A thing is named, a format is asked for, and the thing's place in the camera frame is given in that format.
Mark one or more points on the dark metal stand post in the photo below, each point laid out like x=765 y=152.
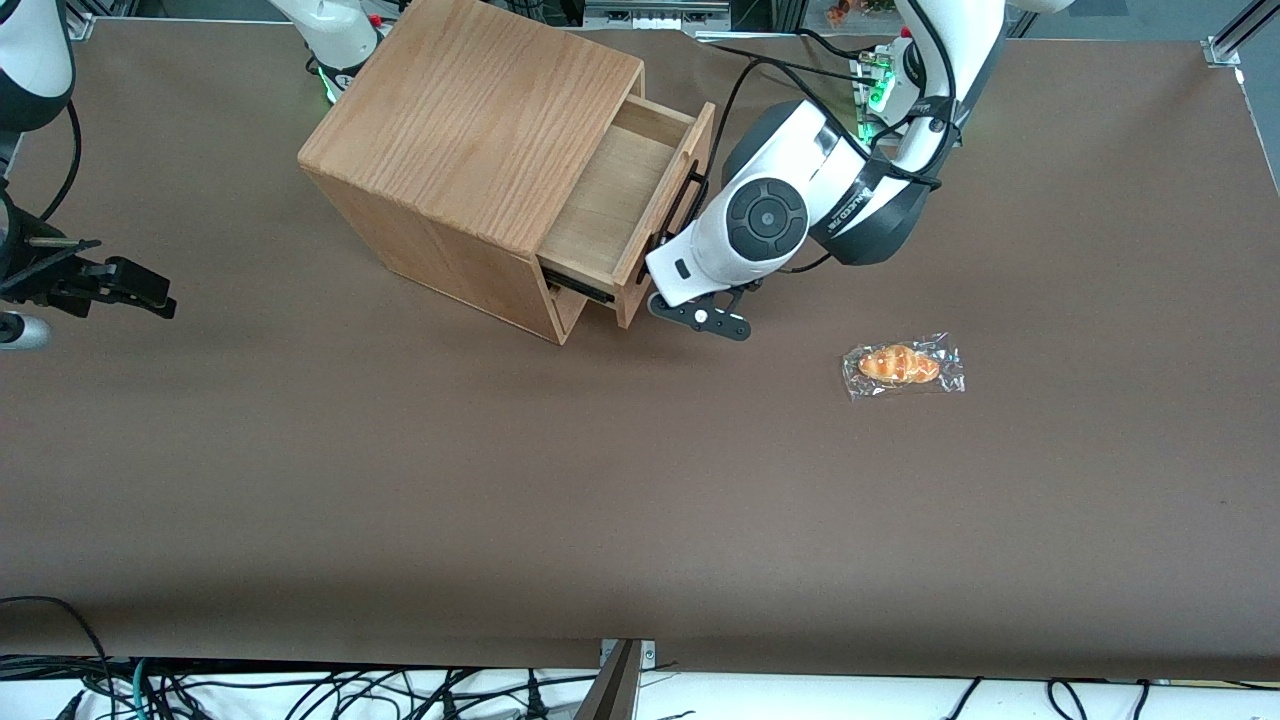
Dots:
x=612 y=695

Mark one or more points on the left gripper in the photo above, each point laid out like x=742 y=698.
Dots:
x=666 y=237

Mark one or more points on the black metal drawer slide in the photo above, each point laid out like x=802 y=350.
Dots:
x=580 y=285

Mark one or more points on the large table cover sheet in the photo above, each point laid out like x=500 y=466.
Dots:
x=640 y=480

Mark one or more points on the wrapped croissant in clear plastic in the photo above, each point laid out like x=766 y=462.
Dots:
x=900 y=365

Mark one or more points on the grey electronics box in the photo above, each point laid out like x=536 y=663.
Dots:
x=650 y=12

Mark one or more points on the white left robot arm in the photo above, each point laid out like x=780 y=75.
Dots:
x=790 y=140

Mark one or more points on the aluminium frame post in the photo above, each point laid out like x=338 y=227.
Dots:
x=1258 y=15

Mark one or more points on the orange food item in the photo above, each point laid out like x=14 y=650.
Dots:
x=845 y=10

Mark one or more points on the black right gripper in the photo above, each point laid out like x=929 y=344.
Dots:
x=30 y=277

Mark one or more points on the short aluminium frame piece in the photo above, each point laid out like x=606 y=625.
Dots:
x=80 y=18

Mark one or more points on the grey metal table bracket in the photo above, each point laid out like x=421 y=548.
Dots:
x=648 y=652

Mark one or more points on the small aluminium corner bracket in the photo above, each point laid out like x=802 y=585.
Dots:
x=1222 y=52

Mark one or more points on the wooden two-drawer cabinet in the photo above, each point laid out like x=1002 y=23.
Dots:
x=470 y=110

